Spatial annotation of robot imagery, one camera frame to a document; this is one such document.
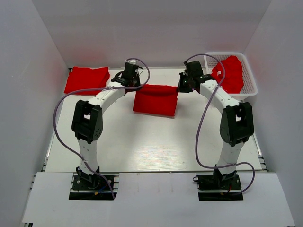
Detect red t shirt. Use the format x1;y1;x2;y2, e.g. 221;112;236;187
133;84;178;117
64;67;110;94

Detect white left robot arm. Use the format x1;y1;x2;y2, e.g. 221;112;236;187
71;59;141;189

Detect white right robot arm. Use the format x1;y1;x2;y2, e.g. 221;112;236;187
178;61;254;189

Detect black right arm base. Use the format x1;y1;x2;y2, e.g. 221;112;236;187
193;171;243;201

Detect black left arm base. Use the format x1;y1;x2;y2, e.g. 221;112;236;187
69;174;114;201

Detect red t shirts in basket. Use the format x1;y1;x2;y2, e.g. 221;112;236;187
221;55;244;94

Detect white plastic basket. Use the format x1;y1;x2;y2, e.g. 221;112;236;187
204;52;258;100

